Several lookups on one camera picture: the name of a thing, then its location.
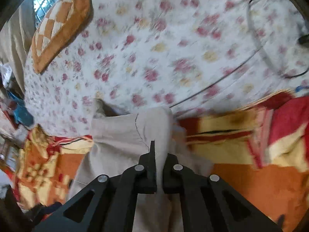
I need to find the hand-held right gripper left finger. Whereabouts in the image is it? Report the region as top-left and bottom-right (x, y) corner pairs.
(32, 140), (157, 232)

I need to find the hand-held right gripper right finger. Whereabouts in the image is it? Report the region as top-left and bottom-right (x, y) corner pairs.
(162, 153), (283, 232)

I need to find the beige garment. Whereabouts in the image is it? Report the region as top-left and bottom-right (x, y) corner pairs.
(69, 99), (214, 232)

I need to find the orange red yellow blanket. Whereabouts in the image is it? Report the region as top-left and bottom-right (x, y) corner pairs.
(13, 89), (309, 232)

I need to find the blue plastic bag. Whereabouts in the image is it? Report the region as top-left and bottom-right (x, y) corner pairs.
(7, 90), (34, 127)

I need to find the floral bedsheet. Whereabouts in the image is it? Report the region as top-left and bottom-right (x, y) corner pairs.
(24, 0), (309, 136)

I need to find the beige curtain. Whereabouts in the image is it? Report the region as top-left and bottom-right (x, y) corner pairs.
(0, 0), (37, 92)

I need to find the orange checked pillow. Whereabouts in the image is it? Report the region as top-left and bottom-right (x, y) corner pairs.
(31, 0), (94, 75)

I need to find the black cable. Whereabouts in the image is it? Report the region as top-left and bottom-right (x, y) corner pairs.
(169, 46), (266, 108)

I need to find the grey cable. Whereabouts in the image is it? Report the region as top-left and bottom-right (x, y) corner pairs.
(247, 0), (309, 79)

